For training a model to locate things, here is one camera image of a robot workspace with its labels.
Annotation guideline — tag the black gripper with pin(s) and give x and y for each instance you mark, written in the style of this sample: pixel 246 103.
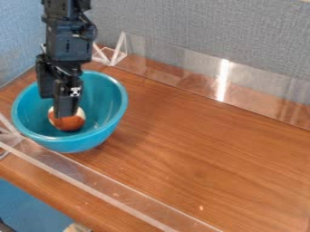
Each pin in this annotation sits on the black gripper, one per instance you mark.
pixel 65 52

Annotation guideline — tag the brown white plush mushroom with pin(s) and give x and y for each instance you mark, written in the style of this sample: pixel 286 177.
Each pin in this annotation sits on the brown white plush mushroom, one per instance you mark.
pixel 71 123

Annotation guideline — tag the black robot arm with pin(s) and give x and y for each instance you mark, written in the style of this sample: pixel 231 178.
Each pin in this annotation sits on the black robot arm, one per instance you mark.
pixel 65 10

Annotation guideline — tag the blue plastic bowl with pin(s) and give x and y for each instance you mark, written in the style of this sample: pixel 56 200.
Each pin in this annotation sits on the blue plastic bowl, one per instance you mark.
pixel 104 104

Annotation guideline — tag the clear acrylic left barrier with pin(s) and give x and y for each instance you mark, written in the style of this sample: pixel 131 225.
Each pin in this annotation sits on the clear acrylic left barrier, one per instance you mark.
pixel 12 67

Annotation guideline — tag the clear acrylic barrier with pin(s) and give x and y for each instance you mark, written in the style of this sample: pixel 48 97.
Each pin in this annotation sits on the clear acrylic barrier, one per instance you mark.
pixel 139 205
pixel 12 67
pixel 267 93

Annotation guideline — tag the clear acrylic front barrier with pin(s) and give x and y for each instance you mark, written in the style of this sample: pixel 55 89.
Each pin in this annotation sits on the clear acrylic front barrier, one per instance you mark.
pixel 139 205

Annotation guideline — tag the clear acrylic back barrier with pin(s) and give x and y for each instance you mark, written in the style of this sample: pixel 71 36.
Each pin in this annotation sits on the clear acrylic back barrier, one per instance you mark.
pixel 267 93

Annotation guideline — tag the clear acrylic corner bracket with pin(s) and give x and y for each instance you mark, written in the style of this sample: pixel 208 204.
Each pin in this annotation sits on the clear acrylic corner bracket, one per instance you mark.
pixel 109 56

